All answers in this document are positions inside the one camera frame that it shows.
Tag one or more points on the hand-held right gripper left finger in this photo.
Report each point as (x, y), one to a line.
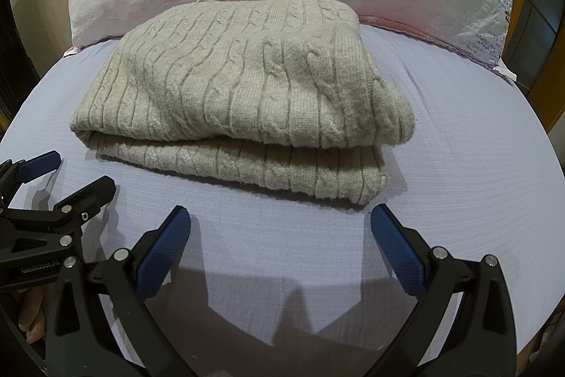
(164, 253)

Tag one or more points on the person's left hand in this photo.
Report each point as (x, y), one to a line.
(31, 308)

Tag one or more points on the wooden door frame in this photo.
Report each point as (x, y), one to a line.
(547, 103)

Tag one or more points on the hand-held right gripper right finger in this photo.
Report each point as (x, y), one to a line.
(397, 253)

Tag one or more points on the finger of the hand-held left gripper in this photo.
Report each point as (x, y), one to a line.
(95, 192)
(40, 166)

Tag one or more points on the dark wooden cabinet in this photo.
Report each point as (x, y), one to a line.
(16, 68)

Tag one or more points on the lavender bed sheet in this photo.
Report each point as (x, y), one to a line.
(463, 165)

